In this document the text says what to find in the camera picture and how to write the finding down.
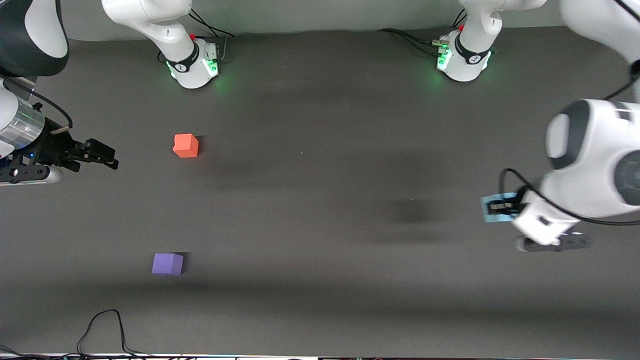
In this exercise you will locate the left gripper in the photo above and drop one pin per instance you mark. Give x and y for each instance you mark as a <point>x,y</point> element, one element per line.
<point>506,207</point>

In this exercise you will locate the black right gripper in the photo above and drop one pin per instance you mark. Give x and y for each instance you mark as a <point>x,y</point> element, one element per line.
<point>54,146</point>

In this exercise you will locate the light blue block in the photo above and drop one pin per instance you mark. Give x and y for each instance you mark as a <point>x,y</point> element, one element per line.
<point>486,212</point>

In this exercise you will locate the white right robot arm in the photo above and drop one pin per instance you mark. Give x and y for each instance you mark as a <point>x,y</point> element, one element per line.
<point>150,20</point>

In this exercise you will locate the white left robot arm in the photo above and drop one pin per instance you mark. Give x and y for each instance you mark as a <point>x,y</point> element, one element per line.
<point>595,160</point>

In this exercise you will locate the orange block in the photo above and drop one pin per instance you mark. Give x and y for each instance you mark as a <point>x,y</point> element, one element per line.
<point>185,145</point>

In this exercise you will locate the purple block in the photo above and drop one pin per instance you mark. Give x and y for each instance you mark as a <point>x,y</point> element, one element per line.
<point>167,263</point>

